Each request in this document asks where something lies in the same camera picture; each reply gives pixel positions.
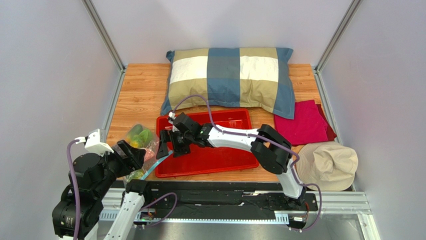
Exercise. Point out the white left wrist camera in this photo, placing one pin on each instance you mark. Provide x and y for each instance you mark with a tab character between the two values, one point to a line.
95	142

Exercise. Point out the checkered blue beige pillow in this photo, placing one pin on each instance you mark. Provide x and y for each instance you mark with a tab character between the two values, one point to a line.
247	77

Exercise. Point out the red plastic tray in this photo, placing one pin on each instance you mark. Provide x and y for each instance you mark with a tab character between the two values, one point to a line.
212	160

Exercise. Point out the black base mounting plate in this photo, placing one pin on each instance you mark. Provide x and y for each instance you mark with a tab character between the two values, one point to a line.
209	200

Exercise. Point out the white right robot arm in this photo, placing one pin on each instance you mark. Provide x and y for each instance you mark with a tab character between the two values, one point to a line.
271	150

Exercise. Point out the magenta folded cloth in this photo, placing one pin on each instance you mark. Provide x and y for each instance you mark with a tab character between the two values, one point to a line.
307	126

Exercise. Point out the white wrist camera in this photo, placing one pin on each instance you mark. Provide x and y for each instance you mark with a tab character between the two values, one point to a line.
171	117
95	142

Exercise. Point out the dark red cloth underneath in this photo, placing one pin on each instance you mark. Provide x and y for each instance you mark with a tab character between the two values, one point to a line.
331	135

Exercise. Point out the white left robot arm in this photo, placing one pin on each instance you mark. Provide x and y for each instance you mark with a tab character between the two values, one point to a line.
91	175

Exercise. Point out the beige bucket hat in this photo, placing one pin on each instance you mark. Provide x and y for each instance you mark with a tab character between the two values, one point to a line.
329	165

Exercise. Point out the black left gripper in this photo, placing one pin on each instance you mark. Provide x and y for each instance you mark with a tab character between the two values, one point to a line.
133	159

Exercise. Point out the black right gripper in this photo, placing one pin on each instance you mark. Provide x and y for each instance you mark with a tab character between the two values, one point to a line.
176	141

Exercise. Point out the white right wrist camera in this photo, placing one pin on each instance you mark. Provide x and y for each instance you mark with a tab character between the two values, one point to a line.
171	117

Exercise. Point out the green fake lime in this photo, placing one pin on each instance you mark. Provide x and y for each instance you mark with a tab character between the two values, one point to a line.
139	136

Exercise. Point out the clear zip top bag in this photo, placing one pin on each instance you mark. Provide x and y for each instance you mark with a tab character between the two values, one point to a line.
150	166

